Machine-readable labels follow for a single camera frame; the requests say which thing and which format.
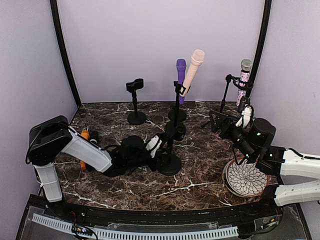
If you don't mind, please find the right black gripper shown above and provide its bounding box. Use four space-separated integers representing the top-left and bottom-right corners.
210 109 257 161

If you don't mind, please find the black stand of beige microphone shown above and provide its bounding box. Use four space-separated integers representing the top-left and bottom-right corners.
164 80 187 141

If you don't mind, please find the beige pink microphone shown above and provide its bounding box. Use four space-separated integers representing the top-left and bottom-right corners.
179 49 205 97

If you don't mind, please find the orange microphone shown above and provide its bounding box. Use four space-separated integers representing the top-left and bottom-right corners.
79 129 91 171

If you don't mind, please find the black microphone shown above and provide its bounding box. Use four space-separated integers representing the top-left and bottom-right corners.
89 131 99 145

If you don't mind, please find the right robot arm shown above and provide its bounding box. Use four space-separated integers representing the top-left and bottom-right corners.
209 110 320 217

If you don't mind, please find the black tripod mic stand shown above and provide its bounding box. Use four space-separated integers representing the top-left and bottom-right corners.
200 74 253 129

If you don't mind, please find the black stand of purple microphone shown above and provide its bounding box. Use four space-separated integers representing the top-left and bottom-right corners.
168 106 187 122

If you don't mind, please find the glitter silver microphone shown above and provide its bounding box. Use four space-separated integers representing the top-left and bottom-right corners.
236 58 253 106

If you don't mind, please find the purple microphone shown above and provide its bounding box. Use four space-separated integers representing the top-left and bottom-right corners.
175 58 187 105

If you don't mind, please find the flower pattern plate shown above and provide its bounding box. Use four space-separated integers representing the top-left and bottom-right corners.
222 160 270 198

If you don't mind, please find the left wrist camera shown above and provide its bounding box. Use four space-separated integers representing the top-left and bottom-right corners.
145 134 163 159

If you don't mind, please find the black front rail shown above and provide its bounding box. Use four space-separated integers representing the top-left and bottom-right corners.
44 197 283 227

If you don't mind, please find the right black frame post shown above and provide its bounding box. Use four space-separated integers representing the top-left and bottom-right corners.
249 0 272 85

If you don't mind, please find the black frame post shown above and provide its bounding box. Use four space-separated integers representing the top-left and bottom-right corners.
249 0 272 85
49 0 82 108

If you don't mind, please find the white cable duct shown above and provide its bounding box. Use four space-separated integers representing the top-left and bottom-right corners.
31 213 239 240

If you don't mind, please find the left black frame post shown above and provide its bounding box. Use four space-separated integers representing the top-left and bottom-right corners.
49 0 82 108

